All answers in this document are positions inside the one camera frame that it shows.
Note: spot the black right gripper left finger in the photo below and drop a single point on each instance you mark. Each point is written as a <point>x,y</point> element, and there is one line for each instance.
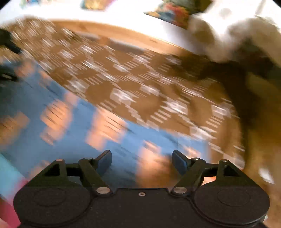
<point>92,170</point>

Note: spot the dark floral poster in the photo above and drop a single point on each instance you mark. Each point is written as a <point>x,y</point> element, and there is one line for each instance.
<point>177,12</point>

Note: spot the wooden bed frame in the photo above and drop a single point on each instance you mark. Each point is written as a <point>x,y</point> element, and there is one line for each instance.
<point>107,32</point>

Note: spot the white hanging garment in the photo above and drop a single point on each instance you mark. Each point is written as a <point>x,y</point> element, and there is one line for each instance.
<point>225,25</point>

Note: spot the brown PF-patterned bedspread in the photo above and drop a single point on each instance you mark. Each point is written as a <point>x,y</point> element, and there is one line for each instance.
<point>234,111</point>

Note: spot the blue pants with orange cars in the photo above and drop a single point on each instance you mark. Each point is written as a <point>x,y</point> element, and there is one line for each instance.
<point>41,122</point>

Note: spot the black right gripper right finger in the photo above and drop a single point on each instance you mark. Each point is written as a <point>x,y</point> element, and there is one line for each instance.
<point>191,171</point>

